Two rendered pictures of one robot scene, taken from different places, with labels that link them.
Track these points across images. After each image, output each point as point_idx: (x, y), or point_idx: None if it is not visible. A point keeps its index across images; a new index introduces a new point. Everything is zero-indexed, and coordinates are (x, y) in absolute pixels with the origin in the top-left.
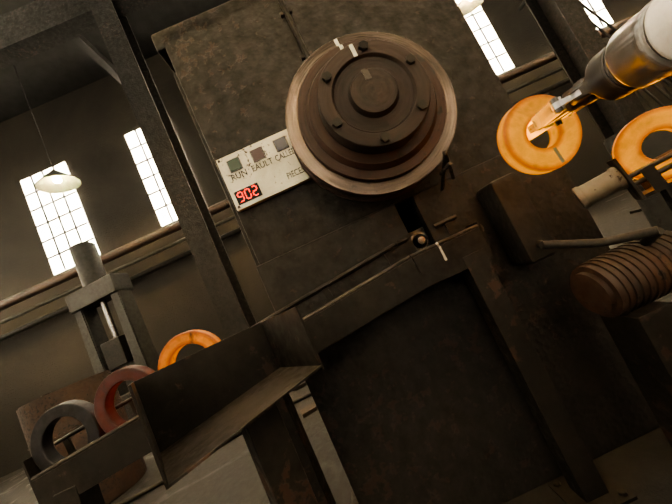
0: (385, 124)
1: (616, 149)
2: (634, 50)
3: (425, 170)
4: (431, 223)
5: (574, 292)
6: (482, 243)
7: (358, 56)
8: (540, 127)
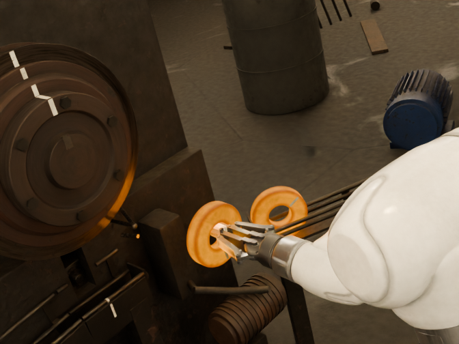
0: (80, 196)
1: (254, 213)
2: (285, 271)
3: (103, 222)
4: (92, 260)
5: (210, 328)
6: (147, 292)
7: (57, 114)
8: (222, 249)
